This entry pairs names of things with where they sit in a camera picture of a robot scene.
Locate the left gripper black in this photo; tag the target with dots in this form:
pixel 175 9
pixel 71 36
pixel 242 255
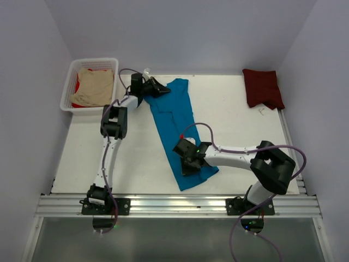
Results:
pixel 157 88

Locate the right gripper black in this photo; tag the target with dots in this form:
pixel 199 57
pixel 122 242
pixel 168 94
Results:
pixel 186 171

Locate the blue t shirt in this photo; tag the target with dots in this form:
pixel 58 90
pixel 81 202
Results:
pixel 172 113

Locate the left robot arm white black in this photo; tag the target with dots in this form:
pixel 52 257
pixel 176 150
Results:
pixel 113 128

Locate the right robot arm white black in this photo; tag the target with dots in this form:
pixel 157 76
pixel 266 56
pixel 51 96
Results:
pixel 271 166

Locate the beige t shirt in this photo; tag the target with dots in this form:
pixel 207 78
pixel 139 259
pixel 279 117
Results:
pixel 96 87

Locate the red t shirt in basket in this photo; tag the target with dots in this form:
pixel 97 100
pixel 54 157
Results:
pixel 76 99

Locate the folded dark red t shirt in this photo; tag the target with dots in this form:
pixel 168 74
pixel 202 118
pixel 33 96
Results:
pixel 262 88

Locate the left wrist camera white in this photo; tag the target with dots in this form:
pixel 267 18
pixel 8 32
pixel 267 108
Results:
pixel 146 74

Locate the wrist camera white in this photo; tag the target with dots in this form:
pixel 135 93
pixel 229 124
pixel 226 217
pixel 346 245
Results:
pixel 146 74
pixel 191 140

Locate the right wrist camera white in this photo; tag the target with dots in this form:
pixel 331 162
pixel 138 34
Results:
pixel 191 140

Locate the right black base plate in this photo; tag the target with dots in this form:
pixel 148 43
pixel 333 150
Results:
pixel 237 206

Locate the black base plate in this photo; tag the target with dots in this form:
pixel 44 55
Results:
pixel 120 206
pixel 237 206

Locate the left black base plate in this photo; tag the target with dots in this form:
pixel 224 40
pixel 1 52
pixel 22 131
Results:
pixel 120 206

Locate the aluminium mounting rail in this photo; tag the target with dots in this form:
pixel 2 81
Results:
pixel 178 206

